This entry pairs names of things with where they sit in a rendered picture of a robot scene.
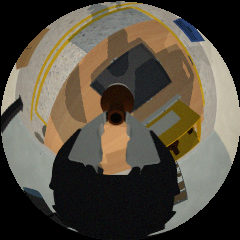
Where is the yellow box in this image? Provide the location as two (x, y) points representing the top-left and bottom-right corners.
(146, 100), (201, 161)

